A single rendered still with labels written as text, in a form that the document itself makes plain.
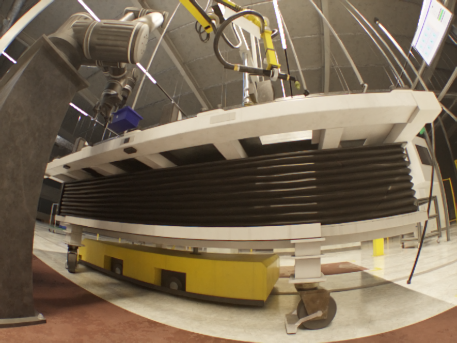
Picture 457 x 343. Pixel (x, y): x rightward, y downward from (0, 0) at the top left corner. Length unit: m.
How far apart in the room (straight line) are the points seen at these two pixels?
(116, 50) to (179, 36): 10.64
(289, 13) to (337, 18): 2.50
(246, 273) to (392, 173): 0.87
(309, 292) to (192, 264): 0.67
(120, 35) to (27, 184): 0.65
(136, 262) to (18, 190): 0.98
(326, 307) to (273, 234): 0.36
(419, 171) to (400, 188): 2.35
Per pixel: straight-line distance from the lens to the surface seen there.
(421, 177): 3.36
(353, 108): 0.74
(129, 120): 1.32
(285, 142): 1.11
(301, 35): 11.43
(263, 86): 0.87
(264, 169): 0.94
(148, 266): 1.38
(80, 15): 1.13
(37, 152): 0.76
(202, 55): 11.92
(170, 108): 1.01
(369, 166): 1.00
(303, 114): 0.71
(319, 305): 0.82
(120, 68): 1.20
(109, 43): 0.94
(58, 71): 0.87
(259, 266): 1.05
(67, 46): 0.96
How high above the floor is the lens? 0.36
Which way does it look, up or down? 20 degrees up
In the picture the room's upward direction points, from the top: 1 degrees clockwise
